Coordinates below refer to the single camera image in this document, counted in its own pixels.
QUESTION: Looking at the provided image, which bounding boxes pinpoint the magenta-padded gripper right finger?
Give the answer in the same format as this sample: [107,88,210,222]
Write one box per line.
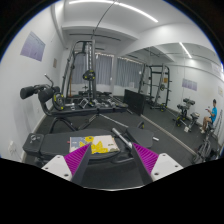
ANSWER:
[130,142,184,186]

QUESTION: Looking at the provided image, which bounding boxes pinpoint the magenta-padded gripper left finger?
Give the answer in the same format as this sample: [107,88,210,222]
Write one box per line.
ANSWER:
[41,143,93,186]

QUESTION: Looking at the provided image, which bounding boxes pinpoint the black padded workout bench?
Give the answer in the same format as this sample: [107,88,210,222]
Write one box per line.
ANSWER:
[22,125,158,191]

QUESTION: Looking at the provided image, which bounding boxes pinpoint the silver barbell bar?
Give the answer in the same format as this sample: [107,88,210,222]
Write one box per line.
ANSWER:
[111,127,134,150]

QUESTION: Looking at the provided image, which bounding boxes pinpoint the black bench with roller pads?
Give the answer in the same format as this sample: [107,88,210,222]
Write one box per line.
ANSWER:
[19,73,129,134]

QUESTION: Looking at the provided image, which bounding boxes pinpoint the grey exercise bike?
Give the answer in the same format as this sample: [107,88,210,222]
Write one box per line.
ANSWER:
[191,119,224,164]

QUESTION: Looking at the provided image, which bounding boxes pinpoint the black upright panel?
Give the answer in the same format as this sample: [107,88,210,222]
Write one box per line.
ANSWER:
[123,88,147,116]

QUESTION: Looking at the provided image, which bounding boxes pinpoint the black yellow weight plate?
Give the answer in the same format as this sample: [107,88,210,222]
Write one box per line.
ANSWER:
[52,92,66,112]
[82,69,96,81]

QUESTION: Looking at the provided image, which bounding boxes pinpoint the group of grey dumbbells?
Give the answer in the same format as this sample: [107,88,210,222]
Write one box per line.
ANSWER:
[78,96,129,110]

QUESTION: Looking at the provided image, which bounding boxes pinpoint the black yellow roller bench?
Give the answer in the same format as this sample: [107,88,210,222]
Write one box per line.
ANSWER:
[172,97,201,133]

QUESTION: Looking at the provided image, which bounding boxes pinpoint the black power rack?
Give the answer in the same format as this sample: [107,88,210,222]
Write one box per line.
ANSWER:
[138,63,173,113]

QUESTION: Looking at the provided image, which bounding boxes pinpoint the person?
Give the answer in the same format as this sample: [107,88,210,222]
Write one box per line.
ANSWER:
[199,98,218,134]

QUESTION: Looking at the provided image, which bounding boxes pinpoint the grey window curtain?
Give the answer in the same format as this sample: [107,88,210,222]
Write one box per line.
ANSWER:
[71,53,114,86]
[114,57,144,89]

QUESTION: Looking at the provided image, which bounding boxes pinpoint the short ceiling light strip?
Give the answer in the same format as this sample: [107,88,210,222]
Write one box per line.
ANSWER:
[178,41,193,59]

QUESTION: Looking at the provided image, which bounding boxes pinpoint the long ceiling light strip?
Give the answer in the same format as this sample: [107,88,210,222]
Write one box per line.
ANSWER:
[68,0,159,24]

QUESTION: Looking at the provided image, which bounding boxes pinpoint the white wall socket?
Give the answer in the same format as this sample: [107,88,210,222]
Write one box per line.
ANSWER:
[7,140,17,155]

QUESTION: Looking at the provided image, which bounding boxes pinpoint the small purple wall poster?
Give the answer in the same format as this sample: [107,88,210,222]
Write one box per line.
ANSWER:
[181,78,198,92]

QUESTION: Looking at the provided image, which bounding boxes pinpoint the grey cable machine frame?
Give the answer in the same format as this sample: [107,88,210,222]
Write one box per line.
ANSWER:
[60,39,98,101]

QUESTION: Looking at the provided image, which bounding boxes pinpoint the large purple wall poster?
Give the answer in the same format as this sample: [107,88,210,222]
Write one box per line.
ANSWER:
[19,30,47,62]

